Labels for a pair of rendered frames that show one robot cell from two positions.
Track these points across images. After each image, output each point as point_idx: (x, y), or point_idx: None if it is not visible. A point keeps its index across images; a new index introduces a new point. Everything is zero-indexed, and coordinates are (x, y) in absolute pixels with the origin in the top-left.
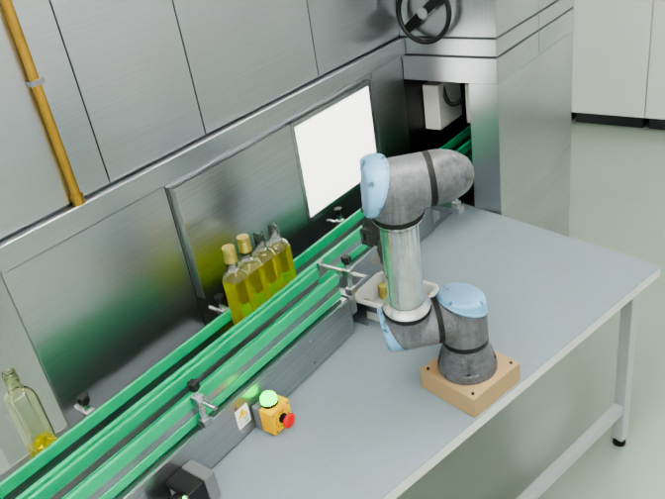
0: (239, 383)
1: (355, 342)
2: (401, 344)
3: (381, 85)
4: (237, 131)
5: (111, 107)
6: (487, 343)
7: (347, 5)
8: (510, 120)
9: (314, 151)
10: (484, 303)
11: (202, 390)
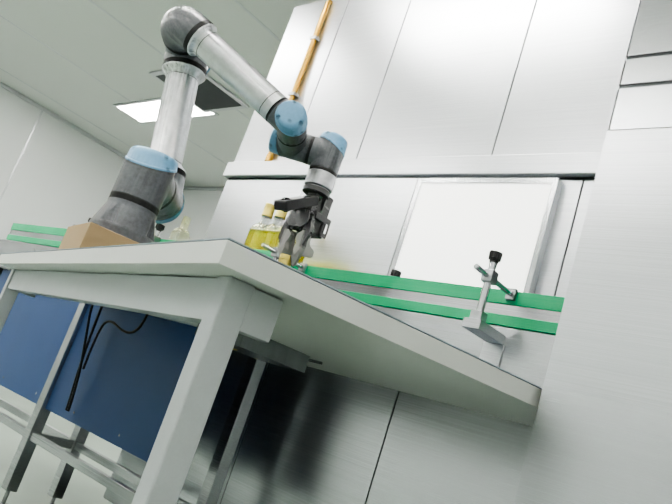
0: None
1: None
2: None
3: None
4: (372, 163)
5: (316, 120)
6: (114, 194)
7: (574, 97)
8: (640, 209)
9: (431, 218)
10: (135, 148)
11: (162, 241)
